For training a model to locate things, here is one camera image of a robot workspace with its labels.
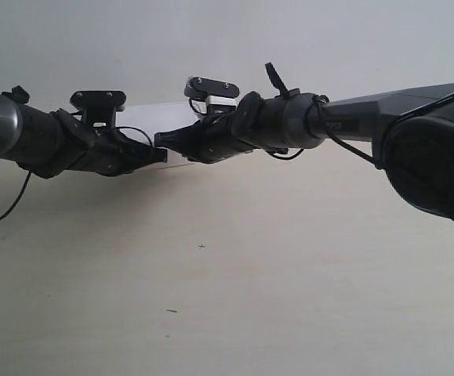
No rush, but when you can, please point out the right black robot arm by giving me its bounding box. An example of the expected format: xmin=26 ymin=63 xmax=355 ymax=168
xmin=154 ymin=63 xmax=454 ymax=222

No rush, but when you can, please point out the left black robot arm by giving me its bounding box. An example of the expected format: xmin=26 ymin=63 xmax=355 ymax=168
xmin=0 ymin=86 xmax=168 ymax=179

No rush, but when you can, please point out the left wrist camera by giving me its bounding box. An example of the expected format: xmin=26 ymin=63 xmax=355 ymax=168
xmin=70 ymin=90 xmax=127 ymax=128

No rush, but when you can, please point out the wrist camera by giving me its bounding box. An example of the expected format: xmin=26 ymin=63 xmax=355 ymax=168
xmin=183 ymin=76 xmax=240 ymax=118
xmin=70 ymin=90 xmax=127 ymax=128

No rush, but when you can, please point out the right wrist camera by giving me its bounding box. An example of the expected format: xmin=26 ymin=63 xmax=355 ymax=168
xmin=183 ymin=76 xmax=240 ymax=118

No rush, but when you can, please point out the white lidded plastic container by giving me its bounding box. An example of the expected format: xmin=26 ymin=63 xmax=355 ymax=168
xmin=116 ymin=102 xmax=198 ymax=169

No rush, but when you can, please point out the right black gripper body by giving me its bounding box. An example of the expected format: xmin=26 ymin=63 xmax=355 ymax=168
xmin=194 ymin=113 xmax=260 ymax=164

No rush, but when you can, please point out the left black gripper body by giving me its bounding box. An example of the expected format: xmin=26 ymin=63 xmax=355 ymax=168
xmin=49 ymin=109 xmax=148 ymax=177

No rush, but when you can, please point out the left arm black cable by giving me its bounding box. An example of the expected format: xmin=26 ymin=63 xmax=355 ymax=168
xmin=0 ymin=125 xmax=153 ymax=224

